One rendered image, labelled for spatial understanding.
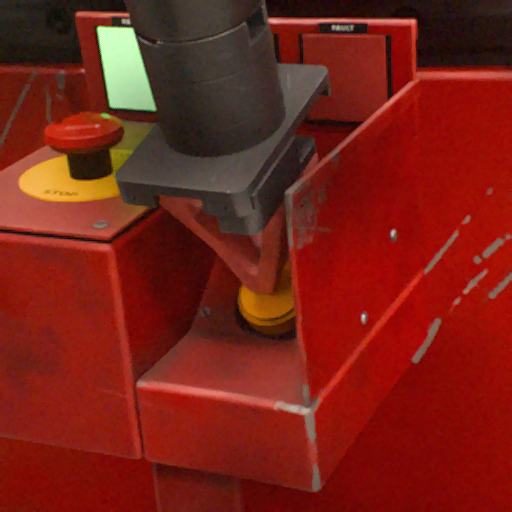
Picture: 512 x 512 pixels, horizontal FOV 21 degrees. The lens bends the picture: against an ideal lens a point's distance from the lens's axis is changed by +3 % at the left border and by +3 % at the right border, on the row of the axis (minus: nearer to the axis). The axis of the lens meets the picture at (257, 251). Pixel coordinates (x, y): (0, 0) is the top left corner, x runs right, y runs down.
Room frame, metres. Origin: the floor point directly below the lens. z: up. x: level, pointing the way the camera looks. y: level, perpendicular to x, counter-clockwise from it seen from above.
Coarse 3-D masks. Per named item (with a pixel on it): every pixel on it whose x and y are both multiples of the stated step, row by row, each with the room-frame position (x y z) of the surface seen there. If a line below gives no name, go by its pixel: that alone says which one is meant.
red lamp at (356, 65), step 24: (312, 48) 0.68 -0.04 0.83; (336, 48) 0.67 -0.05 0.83; (360, 48) 0.66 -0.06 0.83; (384, 48) 0.66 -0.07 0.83; (336, 72) 0.67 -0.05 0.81; (360, 72) 0.66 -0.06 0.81; (384, 72) 0.66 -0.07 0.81; (336, 96) 0.67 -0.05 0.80; (360, 96) 0.67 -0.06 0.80; (384, 96) 0.66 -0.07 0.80; (336, 120) 0.67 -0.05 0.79; (360, 120) 0.67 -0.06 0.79
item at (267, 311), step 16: (288, 272) 0.61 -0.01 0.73; (240, 288) 0.61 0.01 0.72; (288, 288) 0.60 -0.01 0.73; (240, 304) 0.60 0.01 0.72; (256, 304) 0.60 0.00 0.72; (272, 304) 0.59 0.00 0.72; (288, 304) 0.59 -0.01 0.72; (256, 320) 0.59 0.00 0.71; (272, 320) 0.59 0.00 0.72; (288, 320) 0.59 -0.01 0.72
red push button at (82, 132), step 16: (96, 112) 0.66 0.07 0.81; (48, 128) 0.65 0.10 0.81; (64, 128) 0.64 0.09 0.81; (80, 128) 0.63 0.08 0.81; (96, 128) 0.63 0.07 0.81; (112, 128) 0.64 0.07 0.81; (48, 144) 0.64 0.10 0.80; (64, 144) 0.63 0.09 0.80; (80, 144) 0.63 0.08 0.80; (96, 144) 0.63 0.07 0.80; (112, 144) 0.64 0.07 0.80; (80, 160) 0.64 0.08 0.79; (96, 160) 0.64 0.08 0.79; (80, 176) 0.64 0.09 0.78; (96, 176) 0.64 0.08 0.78
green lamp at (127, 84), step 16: (112, 32) 0.73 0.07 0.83; (128, 32) 0.73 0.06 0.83; (112, 48) 0.73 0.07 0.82; (128, 48) 0.73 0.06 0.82; (112, 64) 0.73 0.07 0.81; (128, 64) 0.73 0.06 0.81; (112, 80) 0.74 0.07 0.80; (128, 80) 0.73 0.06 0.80; (144, 80) 0.73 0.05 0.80; (112, 96) 0.74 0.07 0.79; (128, 96) 0.73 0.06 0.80; (144, 96) 0.73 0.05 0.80
